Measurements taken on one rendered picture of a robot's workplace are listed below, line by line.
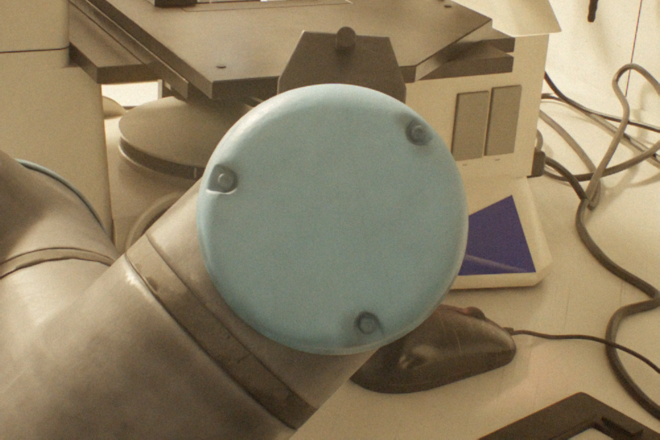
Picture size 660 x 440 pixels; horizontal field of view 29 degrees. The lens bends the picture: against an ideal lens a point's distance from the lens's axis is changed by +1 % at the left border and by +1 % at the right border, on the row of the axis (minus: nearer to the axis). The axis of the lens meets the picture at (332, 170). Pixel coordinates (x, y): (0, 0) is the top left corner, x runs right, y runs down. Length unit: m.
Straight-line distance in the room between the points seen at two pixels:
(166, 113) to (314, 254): 0.54
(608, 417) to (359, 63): 0.28
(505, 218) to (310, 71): 0.35
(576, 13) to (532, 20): 0.53
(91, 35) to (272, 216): 0.39
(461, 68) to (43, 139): 0.25
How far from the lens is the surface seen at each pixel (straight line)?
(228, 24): 0.74
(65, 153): 0.77
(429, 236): 0.42
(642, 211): 1.09
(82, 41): 0.77
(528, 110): 0.92
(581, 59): 1.44
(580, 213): 1.04
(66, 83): 0.76
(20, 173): 0.56
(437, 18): 0.79
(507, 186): 0.92
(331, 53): 0.59
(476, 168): 0.91
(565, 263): 0.97
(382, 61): 0.59
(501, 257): 0.90
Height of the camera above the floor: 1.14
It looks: 21 degrees down
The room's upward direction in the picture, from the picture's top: 4 degrees clockwise
